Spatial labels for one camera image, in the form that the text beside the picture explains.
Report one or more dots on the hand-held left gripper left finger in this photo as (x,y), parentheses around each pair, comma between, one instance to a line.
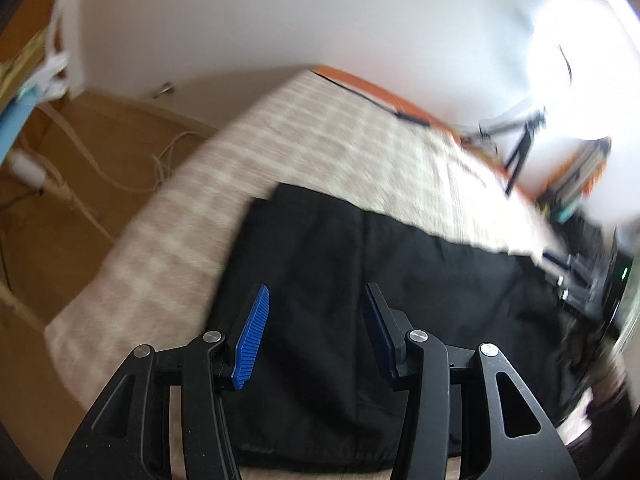
(252,332)

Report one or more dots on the light blue box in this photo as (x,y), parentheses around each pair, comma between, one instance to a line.
(15,120)

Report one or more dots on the beige checked bed cover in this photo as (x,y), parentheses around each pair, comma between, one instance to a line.
(320,150)

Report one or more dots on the black pants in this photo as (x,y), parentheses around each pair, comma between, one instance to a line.
(400,280)

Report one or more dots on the white power strip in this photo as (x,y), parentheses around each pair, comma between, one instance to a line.
(30,169)

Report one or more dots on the stack of books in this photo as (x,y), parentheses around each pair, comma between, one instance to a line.
(580,172)

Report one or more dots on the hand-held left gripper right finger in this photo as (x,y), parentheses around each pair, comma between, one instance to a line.
(376,330)

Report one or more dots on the orange bed frame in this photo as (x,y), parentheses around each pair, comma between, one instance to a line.
(395,100)

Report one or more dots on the black tripod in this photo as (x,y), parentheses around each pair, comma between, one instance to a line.
(522,145)

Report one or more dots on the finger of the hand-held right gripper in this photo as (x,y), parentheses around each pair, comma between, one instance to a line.
(557,260)

